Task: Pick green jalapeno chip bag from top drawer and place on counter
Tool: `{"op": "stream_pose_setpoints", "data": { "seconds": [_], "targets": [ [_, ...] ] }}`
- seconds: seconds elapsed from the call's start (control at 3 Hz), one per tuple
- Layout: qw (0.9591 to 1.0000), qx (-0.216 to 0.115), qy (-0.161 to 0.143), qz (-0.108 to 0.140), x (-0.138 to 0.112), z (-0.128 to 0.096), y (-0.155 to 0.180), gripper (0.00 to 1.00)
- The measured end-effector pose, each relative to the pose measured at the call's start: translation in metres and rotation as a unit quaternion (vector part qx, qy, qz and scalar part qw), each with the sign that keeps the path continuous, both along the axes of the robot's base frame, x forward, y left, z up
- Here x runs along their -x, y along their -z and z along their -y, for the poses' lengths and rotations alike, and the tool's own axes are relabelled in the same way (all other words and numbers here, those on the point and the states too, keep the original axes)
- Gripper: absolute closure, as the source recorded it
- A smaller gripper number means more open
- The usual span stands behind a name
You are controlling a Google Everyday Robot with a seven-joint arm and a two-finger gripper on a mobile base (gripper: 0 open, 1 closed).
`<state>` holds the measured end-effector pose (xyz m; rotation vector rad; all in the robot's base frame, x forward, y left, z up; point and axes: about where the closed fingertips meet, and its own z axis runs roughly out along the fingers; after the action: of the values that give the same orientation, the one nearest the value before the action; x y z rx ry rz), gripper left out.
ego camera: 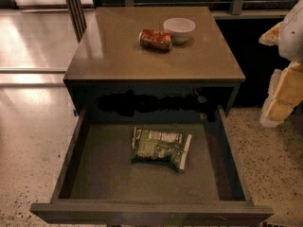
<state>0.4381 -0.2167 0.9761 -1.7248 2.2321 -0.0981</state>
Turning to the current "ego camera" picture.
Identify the open dark top drawer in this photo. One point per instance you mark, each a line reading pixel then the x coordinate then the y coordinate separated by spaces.
pixel 100 184

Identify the crushed red soda can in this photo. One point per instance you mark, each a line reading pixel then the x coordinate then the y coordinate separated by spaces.
pixel 155 39

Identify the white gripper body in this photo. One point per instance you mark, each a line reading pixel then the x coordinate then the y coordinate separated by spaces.
pixel 293 37

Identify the white bowl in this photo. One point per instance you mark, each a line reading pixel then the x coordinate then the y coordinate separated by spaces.
pixel 180 29

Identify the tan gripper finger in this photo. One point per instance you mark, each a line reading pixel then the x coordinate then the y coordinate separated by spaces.
pixel 285 92
pixel 271 36

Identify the dark cabinet with counter top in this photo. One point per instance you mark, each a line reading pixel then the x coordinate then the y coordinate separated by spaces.
pixel 113 78

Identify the green jalapeno chip bag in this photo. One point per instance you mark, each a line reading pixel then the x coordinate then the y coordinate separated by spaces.
pixel 162 146

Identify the dark vertical post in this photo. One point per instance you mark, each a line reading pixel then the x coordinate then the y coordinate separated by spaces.
pixel 77 17

